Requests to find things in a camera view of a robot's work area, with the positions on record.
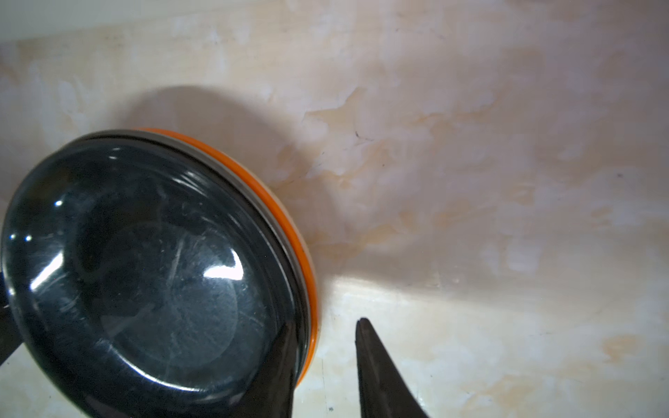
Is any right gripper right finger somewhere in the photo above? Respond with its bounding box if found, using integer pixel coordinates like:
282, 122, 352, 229
355, 318, 427, 418

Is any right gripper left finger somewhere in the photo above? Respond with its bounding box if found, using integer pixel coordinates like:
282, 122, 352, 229
231, 322, 297, 418

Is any black glossy plate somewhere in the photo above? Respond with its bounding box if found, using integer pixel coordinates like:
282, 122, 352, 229
1, 130, 308, 417

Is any orange rimmed plate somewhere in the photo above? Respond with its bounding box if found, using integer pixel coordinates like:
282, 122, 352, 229
134, 128, 320, 384

